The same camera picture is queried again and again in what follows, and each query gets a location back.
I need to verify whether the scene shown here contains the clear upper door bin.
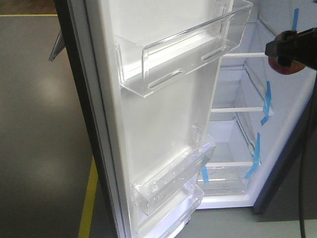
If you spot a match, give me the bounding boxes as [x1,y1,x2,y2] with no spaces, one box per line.
[111,0,253,97]

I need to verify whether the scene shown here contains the white open fridge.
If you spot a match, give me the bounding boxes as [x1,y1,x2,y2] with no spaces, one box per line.
[200,0,317,209]

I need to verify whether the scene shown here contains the clear crisper drawer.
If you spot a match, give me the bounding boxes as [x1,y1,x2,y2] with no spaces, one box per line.
[197,162,252,196]

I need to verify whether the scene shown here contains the clear lower door bin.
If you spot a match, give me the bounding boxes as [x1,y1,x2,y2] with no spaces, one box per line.
[135,182,204,238]

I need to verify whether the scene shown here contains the black hanging cable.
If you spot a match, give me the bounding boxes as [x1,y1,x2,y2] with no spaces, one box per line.
[298,69,317,238]

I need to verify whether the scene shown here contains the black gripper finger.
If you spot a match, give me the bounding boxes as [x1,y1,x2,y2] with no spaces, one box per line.
[272,29,311,66]

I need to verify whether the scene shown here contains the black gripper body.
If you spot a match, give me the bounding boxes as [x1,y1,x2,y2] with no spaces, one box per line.
[304,28,317,70]

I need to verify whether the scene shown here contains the clear door bin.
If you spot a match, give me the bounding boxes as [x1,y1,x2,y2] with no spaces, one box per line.
[111,0,253,97]
[133,125,215,216]
[135,182,204,238]

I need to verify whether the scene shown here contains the red yellow apple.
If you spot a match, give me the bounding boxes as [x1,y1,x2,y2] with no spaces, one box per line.
[265,30,306,75]

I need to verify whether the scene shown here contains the fridge door with shelves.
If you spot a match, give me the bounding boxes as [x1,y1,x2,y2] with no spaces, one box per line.
[53,0,255,238]

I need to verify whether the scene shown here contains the clear middle door bin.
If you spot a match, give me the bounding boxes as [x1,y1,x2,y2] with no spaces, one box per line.
[133,125,215,216]

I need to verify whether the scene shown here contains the dark grey closed fridge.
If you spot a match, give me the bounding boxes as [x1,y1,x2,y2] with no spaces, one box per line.
[253,90,317,222]

